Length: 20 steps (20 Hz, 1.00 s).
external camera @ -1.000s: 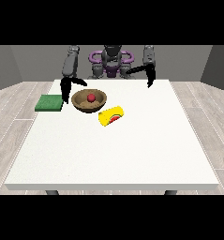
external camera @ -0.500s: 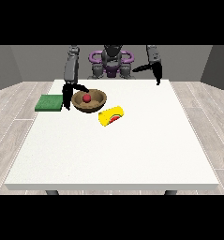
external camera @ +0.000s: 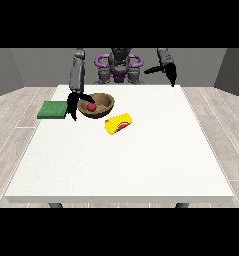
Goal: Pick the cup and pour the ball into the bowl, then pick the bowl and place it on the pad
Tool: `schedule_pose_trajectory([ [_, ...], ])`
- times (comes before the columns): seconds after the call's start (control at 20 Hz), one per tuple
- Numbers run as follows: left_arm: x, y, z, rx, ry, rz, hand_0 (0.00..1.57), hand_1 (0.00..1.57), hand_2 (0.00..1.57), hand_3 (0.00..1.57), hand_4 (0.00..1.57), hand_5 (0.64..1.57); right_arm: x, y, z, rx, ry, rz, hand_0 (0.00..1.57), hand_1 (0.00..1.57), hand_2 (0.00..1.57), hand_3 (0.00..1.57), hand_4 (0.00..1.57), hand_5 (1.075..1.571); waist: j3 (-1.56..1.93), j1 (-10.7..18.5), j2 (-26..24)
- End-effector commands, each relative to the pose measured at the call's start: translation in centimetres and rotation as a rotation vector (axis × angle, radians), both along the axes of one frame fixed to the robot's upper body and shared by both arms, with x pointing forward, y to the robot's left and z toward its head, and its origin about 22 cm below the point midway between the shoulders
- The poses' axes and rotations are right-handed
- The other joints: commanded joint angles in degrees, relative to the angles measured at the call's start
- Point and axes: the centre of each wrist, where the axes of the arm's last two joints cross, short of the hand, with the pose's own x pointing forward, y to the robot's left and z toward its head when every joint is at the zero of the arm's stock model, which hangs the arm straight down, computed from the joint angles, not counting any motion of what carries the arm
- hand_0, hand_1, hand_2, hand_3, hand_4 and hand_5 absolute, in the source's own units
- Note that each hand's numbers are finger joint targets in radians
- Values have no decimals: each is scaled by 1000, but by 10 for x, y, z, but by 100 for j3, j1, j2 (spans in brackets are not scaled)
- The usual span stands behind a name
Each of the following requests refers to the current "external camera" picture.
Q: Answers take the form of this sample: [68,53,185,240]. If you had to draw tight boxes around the grey robot trunk purple rings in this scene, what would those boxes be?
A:
[92,48,146,85]

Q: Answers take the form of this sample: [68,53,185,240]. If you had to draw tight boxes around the yellow cup with melon print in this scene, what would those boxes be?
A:
[104,112,133,136]

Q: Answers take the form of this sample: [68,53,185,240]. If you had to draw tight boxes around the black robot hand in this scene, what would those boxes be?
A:
[143,63,178,88]
[66,89,97,122]

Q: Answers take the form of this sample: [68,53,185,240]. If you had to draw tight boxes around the brown wooden bowl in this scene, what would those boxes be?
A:
[76,92,116,120]

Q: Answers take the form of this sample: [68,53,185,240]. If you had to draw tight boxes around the green square pad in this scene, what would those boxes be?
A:
[36,100,69,120]

